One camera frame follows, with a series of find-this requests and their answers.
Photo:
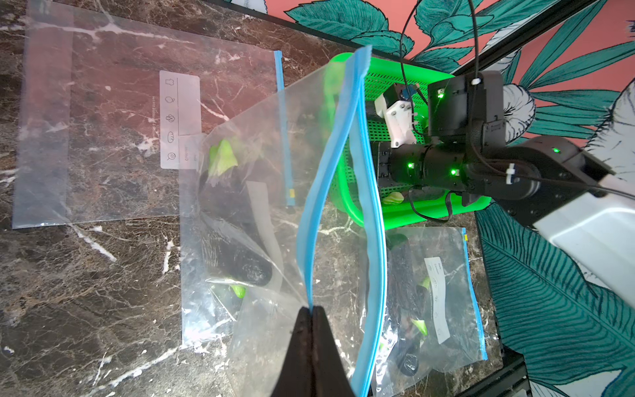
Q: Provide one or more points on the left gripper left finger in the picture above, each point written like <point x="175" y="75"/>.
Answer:
<point x="296" y="377"/>

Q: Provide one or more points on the clear zip-top bag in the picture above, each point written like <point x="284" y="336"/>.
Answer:
<point x="112" y="110"/>
<point x="321" y="257"/>
<point x="455" y="333"/>

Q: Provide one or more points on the dark purple eggplant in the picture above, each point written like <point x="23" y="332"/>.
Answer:
<point x="405" y="305"/>

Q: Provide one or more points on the green plastic basket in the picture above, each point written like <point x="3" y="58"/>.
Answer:
<point x="396" y="204"/>

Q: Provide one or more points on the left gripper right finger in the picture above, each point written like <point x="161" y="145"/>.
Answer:
<point x="330" y="379"/>

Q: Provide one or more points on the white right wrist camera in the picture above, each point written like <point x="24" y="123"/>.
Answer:
<point x="396" y="108"/>

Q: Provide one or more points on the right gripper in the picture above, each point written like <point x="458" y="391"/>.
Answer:
<point x="466" y="147"/>

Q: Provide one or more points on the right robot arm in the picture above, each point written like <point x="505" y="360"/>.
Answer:
<point x="549" y="184"/>

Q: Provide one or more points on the right black frame post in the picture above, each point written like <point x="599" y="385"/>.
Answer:
<point x="535" y="27"/>

